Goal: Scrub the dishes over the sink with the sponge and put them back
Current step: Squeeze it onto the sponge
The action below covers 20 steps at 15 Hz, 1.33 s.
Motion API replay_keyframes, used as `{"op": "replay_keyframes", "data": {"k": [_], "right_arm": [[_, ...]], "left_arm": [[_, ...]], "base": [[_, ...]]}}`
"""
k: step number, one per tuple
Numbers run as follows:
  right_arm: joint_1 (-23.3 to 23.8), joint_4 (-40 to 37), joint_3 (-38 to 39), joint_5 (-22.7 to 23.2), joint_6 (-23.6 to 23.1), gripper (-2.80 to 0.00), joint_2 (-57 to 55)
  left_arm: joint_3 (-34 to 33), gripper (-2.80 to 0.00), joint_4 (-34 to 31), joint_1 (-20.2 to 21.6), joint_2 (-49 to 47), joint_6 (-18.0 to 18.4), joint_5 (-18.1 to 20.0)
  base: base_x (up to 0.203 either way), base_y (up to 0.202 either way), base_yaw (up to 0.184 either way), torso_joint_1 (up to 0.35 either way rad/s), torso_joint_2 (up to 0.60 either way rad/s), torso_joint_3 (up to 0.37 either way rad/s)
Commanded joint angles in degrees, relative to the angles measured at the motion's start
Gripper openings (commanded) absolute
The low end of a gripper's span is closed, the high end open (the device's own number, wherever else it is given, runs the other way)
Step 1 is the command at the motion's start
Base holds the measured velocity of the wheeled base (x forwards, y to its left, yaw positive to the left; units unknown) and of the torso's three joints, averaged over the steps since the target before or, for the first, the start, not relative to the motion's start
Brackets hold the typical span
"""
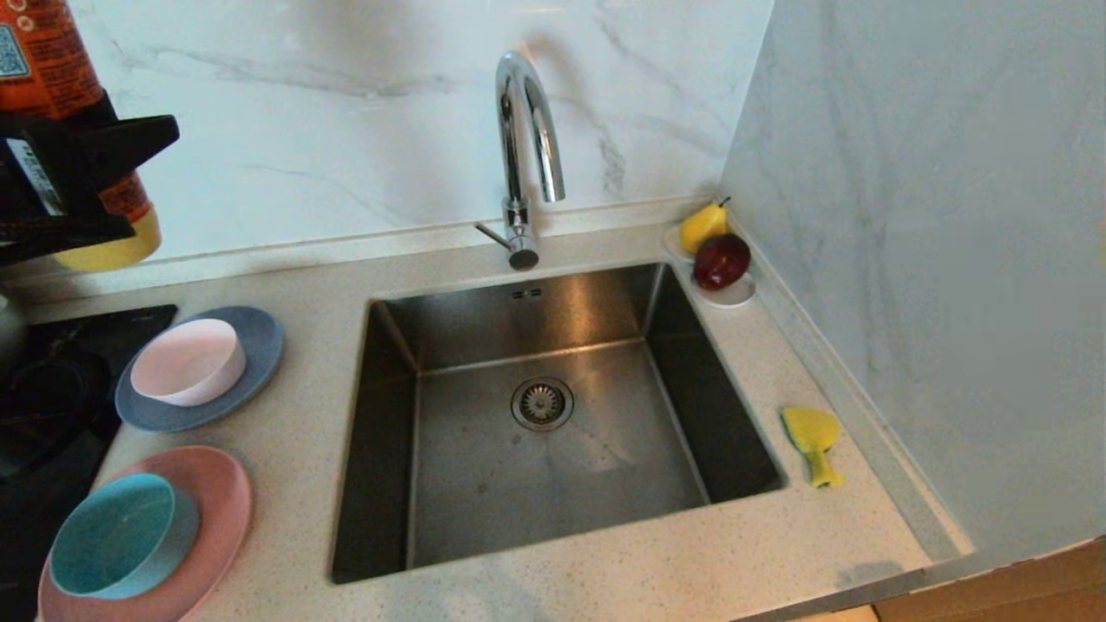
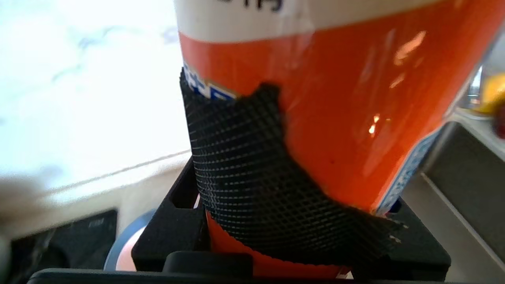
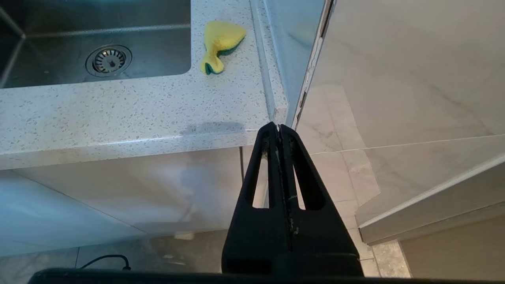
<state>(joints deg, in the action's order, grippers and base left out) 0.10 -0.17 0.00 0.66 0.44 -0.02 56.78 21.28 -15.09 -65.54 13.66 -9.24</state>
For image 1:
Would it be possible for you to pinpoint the orange dish soap bottle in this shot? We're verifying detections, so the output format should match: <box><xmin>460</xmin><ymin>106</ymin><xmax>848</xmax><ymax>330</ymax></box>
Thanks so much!
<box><xmin>0</xmin><ymin>0</ymin><xmax>164</xmax><ymax>274</ymax></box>

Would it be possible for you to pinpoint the stainless steel sink basin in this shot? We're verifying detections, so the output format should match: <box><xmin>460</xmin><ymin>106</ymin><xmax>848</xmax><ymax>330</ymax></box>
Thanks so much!
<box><xmin>329</xmin><ymin>262</ymin><xmax>788</xmax><ymax>586</ymax></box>

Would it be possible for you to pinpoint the yellow green sponge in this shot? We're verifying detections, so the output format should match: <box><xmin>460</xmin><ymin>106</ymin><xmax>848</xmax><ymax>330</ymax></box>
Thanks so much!
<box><xmin>779</xmin><ymin>406</ymin><xmax>844</xmax><ymax>490</ymax></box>

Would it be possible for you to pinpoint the black induction cooktop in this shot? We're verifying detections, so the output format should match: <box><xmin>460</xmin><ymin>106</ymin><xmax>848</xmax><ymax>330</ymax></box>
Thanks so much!
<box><xmin>0</xmin><ymin>303</ymin><xmax>180</xmax><ymax>622</ymax></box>

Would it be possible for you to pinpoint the pale pink bowl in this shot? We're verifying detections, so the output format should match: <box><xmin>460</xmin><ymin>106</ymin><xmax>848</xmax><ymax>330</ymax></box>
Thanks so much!
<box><xmin>130</xmin><ymin>318</ymin><xmax>248</xmax><ymax>409</ymax></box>

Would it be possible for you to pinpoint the blue grey plate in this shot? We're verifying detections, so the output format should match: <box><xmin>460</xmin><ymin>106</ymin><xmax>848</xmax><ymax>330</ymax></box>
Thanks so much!
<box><xmin>114</xmin><ymin>305</ymin><xmax>286</xmax><ymax>434</ymax></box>

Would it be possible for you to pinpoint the pink plate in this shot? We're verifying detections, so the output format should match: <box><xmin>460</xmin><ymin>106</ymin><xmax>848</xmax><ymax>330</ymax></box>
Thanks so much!
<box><xmin>37</xmin><ymin>445</ymin><xmax>254</xmax><ymax>622</ymax></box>

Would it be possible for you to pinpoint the teal bowl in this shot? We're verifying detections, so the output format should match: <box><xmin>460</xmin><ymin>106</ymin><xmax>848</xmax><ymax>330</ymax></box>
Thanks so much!
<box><xmin>48</xmin><ymin>472</ymin><xmax>201</xmax><ymax>600</ymax></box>

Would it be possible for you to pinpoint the chrome gooseneck faucet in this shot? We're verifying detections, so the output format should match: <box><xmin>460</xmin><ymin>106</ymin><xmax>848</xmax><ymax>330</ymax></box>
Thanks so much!
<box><xmin>474</xmin><ymin>50</ymin><xmax>568</xmax><ymax>272</ymax></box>

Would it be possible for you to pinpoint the round metal drain strainer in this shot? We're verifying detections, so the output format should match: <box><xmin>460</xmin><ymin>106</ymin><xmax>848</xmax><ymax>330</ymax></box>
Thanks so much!
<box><xmin>510</xmin><ymin>376</ymin><xmax>575</xmax><ymax>434</ymax></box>

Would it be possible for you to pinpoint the yellow pear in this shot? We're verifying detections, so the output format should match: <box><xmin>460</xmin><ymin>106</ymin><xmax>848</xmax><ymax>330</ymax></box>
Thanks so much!
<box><xmin>678</xmin><ymin>197</ymin><xmax>733</xmax><ymax>257</ymax></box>

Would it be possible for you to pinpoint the dark red apple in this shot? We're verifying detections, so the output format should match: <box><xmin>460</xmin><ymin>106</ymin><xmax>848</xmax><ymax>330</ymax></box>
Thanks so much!
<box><xmin>691</xmin><ymin>232</ymin><xmax>753</xmax><ymax>292</ymax></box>

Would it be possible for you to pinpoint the small white dish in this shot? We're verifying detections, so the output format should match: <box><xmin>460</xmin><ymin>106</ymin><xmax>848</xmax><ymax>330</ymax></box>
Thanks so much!
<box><xmin>662</xmin><ymin>225</ymin><xmax>758</xmax><ymax>310</ymax></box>

